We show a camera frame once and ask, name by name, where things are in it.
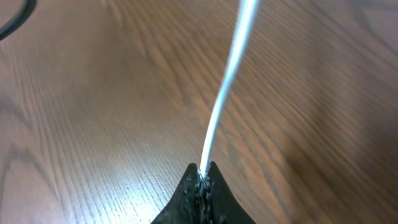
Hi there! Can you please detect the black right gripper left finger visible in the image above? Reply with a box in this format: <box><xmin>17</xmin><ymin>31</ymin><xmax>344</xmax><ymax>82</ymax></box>
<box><xmin>151</xmin><ymin>163</ymin><xmax>200</xmax><ymax>224</ymax></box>

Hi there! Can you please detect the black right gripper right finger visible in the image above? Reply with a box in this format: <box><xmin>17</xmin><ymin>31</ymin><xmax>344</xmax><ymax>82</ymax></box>
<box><xmin>208</xmin><ymin>162</ymin><xmax>256</xmax><ymax>224</ymax></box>

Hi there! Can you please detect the white cable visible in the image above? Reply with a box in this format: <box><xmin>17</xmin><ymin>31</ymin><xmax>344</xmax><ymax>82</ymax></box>
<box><xmin>198</xmin><ymin>0</ymin><xmax>261</xmax><ymax>179</ymax></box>

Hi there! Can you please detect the black cable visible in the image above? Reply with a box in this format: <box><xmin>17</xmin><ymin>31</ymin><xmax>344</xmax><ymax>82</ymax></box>
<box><xmin>0</xmin><ymin>0</ymin><xmax>37</xmax><ymax>41</ymax></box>

